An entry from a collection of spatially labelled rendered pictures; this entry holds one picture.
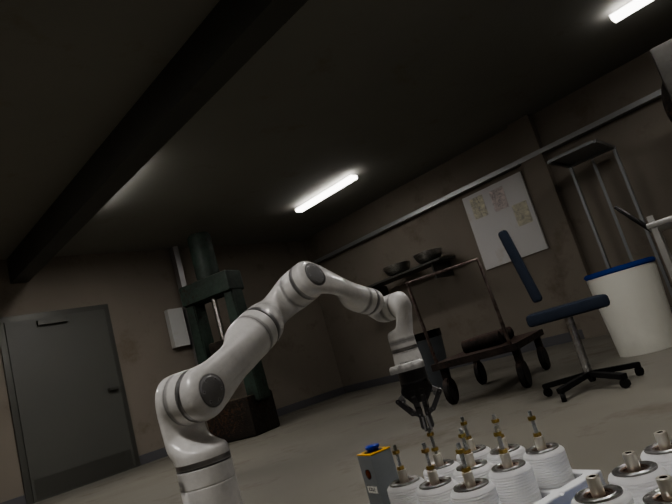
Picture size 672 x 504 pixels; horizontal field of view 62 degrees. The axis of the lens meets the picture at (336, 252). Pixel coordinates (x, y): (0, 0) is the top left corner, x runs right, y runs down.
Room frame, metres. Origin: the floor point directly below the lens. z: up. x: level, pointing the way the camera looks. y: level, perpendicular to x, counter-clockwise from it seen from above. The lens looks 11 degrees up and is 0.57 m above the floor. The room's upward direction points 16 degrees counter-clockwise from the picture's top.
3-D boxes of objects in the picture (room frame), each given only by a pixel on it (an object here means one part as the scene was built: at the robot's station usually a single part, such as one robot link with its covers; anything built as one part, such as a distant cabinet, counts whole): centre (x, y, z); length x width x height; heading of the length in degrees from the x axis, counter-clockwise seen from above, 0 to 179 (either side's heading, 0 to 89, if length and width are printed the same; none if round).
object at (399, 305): (1.51, -0.11, 0.63); 0.09 x 0.07 x 0.15; 48
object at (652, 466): (1.06, -0.40, 0.25); 0.08 x 0.08 x 0.01
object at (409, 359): (1.49, -0.10, 0.53); 0.11 x 0.09 x 0.06; 168
